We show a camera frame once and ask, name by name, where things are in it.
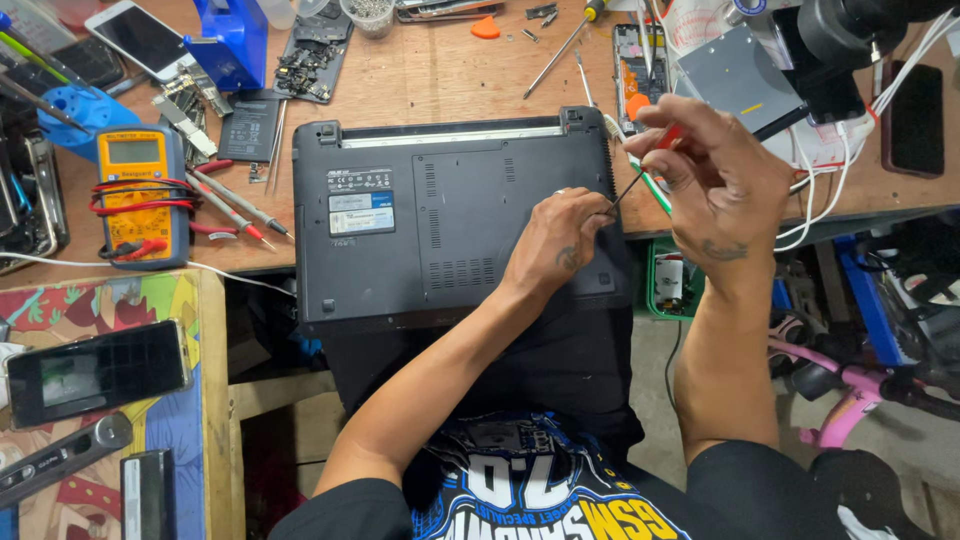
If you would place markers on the blue metal frame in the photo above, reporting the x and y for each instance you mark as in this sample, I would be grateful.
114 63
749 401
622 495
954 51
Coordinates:
870 300

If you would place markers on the black tipped multimeter probe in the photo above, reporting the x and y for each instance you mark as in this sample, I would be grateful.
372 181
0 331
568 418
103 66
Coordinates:
244 202

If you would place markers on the green box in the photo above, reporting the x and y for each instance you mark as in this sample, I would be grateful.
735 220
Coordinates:
673 281

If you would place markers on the black phone frame with parts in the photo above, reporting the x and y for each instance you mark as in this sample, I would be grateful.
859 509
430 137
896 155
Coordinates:
313 56

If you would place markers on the grey metal drive box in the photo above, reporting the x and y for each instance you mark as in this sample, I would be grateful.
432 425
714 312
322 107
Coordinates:
739 82

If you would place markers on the white smartphone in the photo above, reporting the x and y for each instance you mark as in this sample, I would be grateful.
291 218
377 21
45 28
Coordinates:
139 37

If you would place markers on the blue plastic stand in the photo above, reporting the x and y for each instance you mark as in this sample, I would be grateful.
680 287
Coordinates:
232 41

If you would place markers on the opened phone with orange parts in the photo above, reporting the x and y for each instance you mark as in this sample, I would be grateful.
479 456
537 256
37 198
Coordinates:
637 75

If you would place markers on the white and green toothbrush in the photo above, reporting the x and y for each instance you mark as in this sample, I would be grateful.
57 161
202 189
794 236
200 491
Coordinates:
654 191

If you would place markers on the person's right hand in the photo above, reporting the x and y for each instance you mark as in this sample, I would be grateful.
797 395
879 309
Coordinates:
727 187

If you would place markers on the grey metal hand tool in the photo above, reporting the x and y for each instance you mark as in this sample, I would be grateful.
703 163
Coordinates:
67 454

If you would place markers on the clear cup of screws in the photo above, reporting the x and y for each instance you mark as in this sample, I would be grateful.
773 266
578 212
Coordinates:
367 15

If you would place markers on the black phone with red edge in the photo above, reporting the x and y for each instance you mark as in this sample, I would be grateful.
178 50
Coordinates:
913 120

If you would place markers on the pile of phone circuit boards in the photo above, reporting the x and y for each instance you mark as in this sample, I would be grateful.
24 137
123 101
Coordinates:
187 112

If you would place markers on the orange plastic pick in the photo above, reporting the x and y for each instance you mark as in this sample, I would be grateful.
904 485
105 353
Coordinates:
485 28

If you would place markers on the red tipped multimeter probe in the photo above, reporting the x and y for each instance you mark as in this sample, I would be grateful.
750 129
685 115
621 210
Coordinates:
225 210

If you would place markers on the black phone battery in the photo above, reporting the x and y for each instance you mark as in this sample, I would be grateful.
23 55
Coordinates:
249 129

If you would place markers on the thin metal spudger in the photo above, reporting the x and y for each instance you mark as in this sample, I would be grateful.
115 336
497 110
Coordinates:
584 79

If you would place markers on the yellow multimeter with blue holster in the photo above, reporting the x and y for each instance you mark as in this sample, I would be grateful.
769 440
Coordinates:
139 199

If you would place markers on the black laptop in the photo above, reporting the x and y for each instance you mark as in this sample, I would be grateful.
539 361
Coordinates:
420 225

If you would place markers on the metal tweezers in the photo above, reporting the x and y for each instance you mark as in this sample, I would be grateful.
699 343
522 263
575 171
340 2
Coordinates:
276 146

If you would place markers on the small metal bracket parts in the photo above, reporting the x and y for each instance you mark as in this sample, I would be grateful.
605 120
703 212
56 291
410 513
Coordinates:
541 12

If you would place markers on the gold framed smartphone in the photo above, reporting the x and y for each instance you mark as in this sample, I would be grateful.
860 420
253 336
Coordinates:
97 373

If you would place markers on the black microscope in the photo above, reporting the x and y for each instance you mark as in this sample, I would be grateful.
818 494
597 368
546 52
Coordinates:
840 45

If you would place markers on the pink child's bicycle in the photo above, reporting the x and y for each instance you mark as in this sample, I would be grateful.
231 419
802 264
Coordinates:
847 382

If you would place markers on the black smartphone with dark screen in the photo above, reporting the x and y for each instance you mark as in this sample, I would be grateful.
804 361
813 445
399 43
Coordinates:
94 64

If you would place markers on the blue round tool holder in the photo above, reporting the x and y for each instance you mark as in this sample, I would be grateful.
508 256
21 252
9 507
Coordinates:
82 116

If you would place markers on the tray of phone frames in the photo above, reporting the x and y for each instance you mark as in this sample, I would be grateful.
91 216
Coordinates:
26 195

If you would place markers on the clear plastic bottle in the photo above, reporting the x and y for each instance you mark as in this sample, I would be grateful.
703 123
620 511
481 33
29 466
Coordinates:
277 11

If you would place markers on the person's black printed shirt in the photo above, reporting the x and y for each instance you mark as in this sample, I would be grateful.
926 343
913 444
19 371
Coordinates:
540 487

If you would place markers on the white paper with red print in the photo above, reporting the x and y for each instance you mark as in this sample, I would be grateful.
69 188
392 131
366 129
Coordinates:
701 22

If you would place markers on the colourful printed side table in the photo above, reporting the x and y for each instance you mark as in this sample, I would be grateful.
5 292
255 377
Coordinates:
180 450

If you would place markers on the black rectangular box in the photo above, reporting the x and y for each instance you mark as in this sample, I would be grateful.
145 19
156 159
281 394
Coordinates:
148 495

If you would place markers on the person's left hand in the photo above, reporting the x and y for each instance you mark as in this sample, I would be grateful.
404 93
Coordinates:
555 247

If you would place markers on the stack of phones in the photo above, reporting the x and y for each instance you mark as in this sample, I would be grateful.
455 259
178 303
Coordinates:
450 9

